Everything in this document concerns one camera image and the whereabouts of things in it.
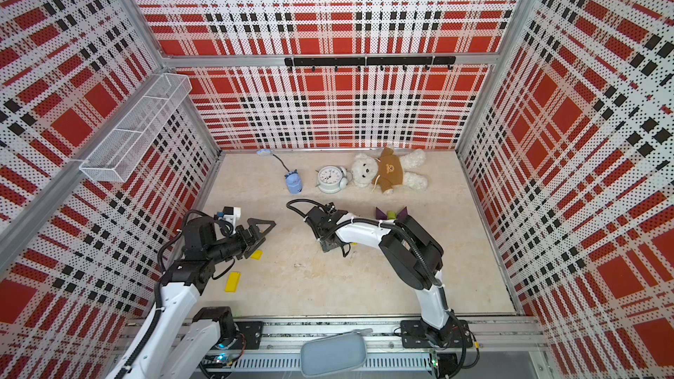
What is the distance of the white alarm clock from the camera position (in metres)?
1.07

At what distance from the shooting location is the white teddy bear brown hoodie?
106 cm

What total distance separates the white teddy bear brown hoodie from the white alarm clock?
5 centimetres
